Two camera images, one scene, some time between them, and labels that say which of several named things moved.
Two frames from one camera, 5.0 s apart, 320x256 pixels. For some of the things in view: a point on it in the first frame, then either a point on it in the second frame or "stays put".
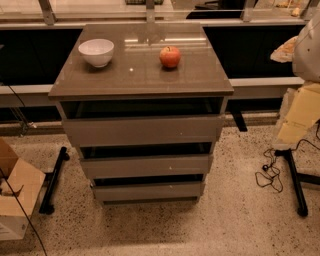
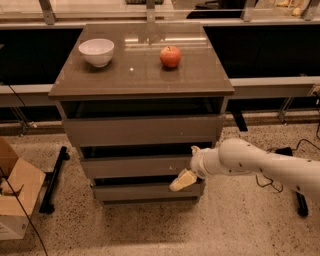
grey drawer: [183, 166] stays put
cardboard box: [20, 186] stays put
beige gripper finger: [284, 53] -> [205, 163]
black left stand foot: [50, 183] stays put
